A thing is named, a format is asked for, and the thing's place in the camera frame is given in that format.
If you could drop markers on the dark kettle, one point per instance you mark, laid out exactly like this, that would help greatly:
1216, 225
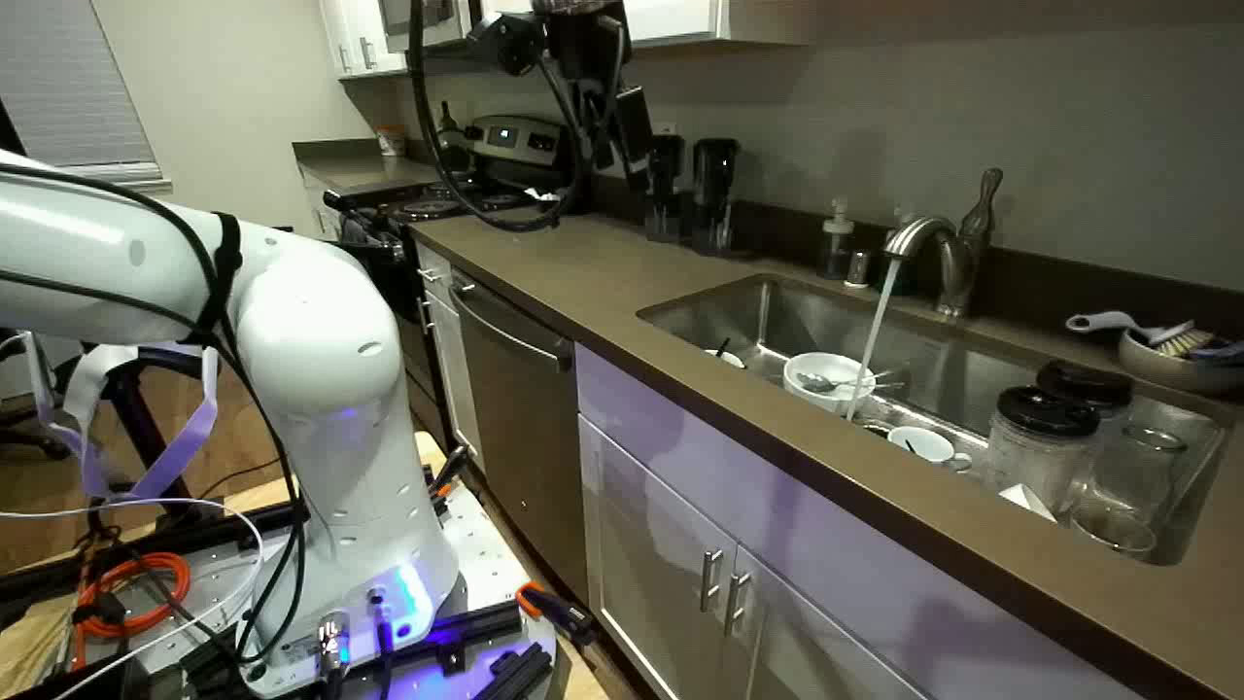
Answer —
450, 146

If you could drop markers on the white perforated robot table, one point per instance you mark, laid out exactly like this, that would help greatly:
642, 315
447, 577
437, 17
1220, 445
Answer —
487, 547

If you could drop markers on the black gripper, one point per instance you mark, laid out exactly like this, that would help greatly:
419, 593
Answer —
583, 42

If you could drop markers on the white bowl with spoon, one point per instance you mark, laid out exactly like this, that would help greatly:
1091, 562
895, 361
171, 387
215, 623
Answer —
828, 380

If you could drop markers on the black and orange clamp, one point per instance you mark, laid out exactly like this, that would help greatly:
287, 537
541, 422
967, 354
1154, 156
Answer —
554, 608

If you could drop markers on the running water stream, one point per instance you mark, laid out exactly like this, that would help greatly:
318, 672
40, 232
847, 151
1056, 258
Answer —
875, 334

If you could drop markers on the black metal frame bar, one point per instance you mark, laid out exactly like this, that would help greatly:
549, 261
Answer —
469, 630

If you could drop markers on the window blind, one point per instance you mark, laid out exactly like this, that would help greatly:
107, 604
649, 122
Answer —
69, 81

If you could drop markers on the white scoop utensil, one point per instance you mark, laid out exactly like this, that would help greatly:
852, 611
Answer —
1100, 326

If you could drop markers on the stainless steel sink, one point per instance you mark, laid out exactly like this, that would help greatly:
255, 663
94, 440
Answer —
958, 370

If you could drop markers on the small white bowl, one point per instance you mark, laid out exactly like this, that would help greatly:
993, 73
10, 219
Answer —
922, 445

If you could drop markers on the white narrow drawer cabinet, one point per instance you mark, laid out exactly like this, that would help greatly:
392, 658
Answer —
447, 350

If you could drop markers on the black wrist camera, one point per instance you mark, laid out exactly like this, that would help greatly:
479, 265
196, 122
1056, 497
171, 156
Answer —
517, 44

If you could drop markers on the glass jar with black lid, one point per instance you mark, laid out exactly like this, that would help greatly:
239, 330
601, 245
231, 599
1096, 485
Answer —
1034, 448
1084, 384

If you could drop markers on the stainless steel dishwasher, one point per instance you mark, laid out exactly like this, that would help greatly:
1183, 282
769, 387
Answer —
526, 428

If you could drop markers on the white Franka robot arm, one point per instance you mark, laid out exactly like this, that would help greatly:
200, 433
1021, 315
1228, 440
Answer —
313, 350

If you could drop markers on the small metal cup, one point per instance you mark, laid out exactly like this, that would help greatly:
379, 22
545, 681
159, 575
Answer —
855, 271

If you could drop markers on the clear lidless glass jar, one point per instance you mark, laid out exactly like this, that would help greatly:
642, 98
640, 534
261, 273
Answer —
1127, 486

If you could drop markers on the chrome kitchen faucet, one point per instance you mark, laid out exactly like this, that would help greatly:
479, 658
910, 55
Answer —
922, 236

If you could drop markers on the white pump soap dispenser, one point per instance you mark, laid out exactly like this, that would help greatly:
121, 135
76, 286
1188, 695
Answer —
837, 243

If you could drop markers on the white lower cabinet door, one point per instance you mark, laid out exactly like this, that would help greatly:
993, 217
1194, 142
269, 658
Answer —
647, 569
809, 646

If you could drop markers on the bowl holding utensils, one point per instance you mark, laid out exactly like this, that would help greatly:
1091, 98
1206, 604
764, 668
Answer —
1180, 362

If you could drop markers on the built-in microwave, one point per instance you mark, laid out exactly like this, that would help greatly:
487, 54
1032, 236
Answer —
434, 17

